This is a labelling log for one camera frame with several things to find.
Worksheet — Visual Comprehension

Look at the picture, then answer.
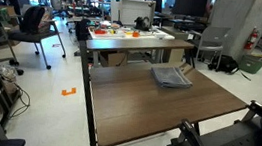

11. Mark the grey towel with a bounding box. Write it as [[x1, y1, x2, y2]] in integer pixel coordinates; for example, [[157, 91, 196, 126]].
[[150, 67, 193, 89]]

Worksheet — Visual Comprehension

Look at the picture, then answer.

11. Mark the cardboard box under table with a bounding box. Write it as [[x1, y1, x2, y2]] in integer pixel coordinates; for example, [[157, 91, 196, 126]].
[[99, 51, 128, 67]]

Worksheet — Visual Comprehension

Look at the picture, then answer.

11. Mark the black bag on floor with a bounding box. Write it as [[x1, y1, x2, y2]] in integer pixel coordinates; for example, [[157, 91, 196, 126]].
[[207, 55, 239, 74]]

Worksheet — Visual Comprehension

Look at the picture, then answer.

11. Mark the green plastic bin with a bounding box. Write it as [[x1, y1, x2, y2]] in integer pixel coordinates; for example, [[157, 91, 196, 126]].
[[239, 55, 262, 74]]

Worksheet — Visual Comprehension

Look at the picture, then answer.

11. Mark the grey office chair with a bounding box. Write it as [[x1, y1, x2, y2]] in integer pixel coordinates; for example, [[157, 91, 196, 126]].
[[184, 25, 230, 65]]

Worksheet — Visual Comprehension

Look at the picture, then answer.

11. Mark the white board panel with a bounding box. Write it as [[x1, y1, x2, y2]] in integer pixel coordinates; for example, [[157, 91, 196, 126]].
[[110, 0, 156, 26]]

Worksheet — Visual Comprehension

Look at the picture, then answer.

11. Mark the grey chair with backpack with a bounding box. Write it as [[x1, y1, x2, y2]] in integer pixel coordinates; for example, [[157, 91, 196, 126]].
[[8, 6, 66, 70]]

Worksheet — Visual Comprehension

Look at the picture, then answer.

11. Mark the white table with items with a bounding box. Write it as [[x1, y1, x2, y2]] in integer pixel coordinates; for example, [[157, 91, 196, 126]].
[[88, 20, 175, 40]]

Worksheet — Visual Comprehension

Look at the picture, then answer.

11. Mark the red fire extinguisher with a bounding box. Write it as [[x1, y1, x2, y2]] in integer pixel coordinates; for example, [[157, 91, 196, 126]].
[[244, 27, 259, 50]]

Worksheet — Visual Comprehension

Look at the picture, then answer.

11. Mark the orange floor tape marker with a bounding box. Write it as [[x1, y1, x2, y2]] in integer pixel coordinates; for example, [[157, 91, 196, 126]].
[[61, 87, 77, 96]]

